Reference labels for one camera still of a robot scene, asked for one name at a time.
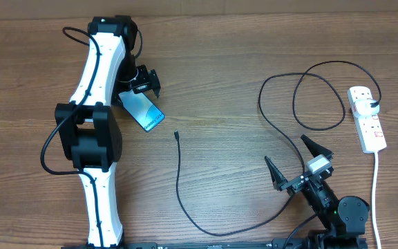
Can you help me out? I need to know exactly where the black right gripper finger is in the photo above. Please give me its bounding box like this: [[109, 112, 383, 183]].
[[301, 135, 334, 160], [264, 156, 287, 191]]

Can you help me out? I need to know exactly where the Galaxy S24 smartphone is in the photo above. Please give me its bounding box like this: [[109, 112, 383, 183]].
[[119, 91, 165, 132]]

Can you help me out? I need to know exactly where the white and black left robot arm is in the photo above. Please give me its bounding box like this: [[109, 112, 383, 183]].
[[52, 15, 165, 248]]

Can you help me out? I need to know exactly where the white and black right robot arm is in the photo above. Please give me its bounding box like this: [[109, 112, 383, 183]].
[[265, 135, 370, 249]]

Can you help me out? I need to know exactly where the white charger plug adapter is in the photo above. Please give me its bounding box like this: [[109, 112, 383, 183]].
[[352, 99, 380, 118]]

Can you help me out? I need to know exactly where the white power strip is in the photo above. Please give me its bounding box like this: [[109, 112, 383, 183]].
[[347, 86, 387, 154]]

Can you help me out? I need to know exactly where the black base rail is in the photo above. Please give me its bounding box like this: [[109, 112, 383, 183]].
[[61, 238, 368, 249]]

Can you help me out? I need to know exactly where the white power strip cord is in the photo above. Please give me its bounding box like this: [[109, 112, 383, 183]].
[[371, 151, 382, 249]]

